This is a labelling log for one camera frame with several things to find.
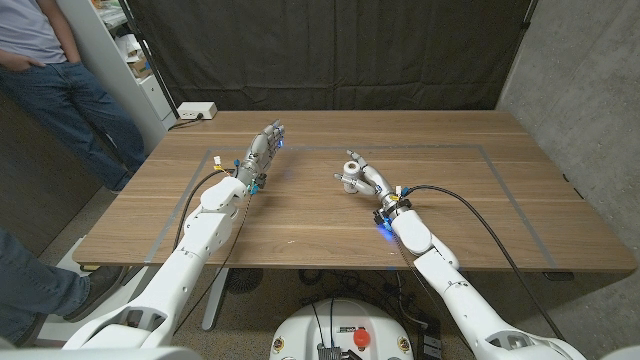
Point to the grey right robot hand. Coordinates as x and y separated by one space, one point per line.
380 187

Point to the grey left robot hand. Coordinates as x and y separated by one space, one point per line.
260 152

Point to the small white bottle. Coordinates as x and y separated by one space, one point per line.
351 168

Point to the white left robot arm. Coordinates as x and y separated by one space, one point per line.
205 235

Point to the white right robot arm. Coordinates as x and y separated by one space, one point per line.
450 285

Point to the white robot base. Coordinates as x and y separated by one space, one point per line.
310 330

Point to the white power socket box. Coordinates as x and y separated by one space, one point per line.
196 110

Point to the black backdrop curtain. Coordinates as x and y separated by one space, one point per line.
325 50

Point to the round black floor fan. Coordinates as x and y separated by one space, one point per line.
244 281

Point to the black backdrop stand pole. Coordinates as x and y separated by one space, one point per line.
529 12
150 65

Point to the brown cardboard box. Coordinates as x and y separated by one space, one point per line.
140 67

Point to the red emergency stop button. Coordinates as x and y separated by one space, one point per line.
361 337

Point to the grey table leg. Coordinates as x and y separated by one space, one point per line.
215 300

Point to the black floor power strip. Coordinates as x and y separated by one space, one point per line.
430 345

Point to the white crumpled papers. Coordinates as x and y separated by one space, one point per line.
127 46

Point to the white shelf cabinet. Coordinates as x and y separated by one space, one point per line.
107 60

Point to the person in grey t-shirt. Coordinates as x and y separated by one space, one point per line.
60 90

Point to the white flat floor board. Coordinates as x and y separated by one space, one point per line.
70 257

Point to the white robot torso shell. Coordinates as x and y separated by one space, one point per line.
100 354

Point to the seated person in blue jeans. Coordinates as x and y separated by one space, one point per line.
30 290

